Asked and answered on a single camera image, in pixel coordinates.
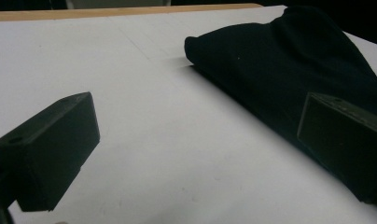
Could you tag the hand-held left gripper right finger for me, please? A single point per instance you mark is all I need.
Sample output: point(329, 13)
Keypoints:
point(345, 146)

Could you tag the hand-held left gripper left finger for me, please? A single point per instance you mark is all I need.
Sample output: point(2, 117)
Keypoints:
point(49, 149)

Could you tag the black knit vest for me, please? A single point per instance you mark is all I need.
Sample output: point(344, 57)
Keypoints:
point(270, 62)

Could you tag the white board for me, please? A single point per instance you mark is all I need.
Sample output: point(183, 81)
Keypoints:
point(164, 140)

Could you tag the wooden table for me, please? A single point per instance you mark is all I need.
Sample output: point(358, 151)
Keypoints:
point(99, 12)

